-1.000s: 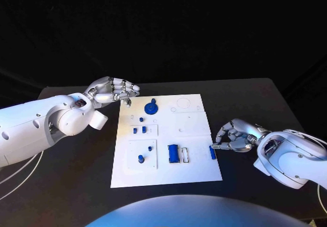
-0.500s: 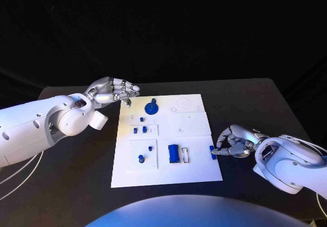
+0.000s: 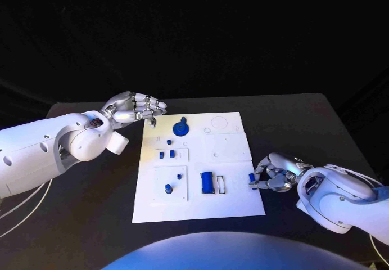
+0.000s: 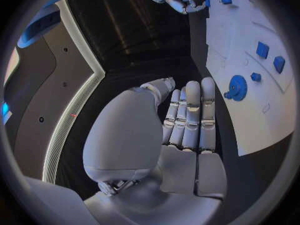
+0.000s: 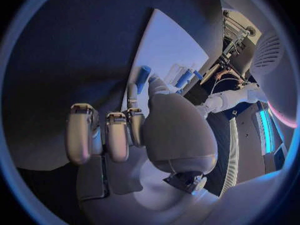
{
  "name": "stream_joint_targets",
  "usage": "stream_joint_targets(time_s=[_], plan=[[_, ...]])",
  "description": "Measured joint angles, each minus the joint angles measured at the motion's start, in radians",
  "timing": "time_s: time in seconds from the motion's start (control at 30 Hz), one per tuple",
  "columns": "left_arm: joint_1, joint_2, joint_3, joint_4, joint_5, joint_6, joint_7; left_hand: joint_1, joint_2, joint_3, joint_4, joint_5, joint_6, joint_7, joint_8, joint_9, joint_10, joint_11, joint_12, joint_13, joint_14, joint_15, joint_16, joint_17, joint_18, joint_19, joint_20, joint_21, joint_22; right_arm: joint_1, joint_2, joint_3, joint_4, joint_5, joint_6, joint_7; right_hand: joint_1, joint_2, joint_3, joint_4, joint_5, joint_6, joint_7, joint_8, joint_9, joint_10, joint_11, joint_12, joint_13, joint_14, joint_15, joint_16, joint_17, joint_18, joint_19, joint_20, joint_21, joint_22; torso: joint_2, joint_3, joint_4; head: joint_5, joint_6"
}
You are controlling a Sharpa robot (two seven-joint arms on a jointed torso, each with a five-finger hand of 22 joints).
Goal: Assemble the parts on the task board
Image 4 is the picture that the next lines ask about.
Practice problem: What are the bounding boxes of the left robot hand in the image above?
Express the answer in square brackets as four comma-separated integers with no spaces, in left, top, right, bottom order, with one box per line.
[82,76,228,225]

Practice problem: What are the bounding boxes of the white task board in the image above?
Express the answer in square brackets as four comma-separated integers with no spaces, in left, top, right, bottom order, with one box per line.
[203,0,298,157]

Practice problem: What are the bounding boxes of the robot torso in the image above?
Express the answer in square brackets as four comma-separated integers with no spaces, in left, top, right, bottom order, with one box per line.
[3,0,107,186]

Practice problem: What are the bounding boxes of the blue gear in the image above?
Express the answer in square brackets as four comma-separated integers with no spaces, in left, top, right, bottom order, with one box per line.
[228,74,249,102]

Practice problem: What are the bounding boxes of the glowing light bar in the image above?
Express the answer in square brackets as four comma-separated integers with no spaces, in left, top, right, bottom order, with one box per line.
[1,101,14,126]

